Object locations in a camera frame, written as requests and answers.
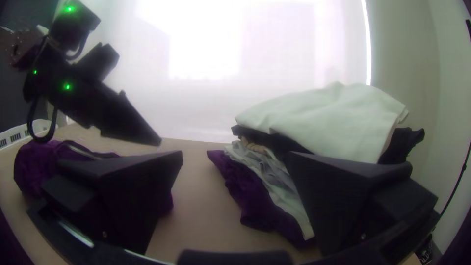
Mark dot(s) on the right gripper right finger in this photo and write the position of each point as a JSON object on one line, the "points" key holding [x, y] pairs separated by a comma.
{"points": [[338, 198]]}

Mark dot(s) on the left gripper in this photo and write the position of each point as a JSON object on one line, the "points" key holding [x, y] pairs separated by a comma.
{"points": [[82, 103]]}

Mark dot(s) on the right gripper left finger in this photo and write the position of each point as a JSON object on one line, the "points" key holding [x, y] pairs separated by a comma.
{"points": [[121, 191]]}

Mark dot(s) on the black t-shirt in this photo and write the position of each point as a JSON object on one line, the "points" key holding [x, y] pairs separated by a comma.
{"points": [[33, 165]]}

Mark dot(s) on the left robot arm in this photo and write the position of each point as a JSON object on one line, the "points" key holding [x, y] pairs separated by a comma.
{"points": [[73, 25]]}

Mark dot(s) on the pile of folded clothes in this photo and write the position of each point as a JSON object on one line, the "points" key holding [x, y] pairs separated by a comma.
{"points": [[331, 121]]}

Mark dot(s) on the white laundry basket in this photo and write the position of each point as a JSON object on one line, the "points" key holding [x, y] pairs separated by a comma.
{"points": [[14, 134]]}

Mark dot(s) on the white light strip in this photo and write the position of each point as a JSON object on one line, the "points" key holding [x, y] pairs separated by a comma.
{"points": [[366, 40]]}

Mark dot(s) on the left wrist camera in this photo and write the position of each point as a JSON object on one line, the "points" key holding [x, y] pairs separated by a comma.
{"points": [[97, 59]]}

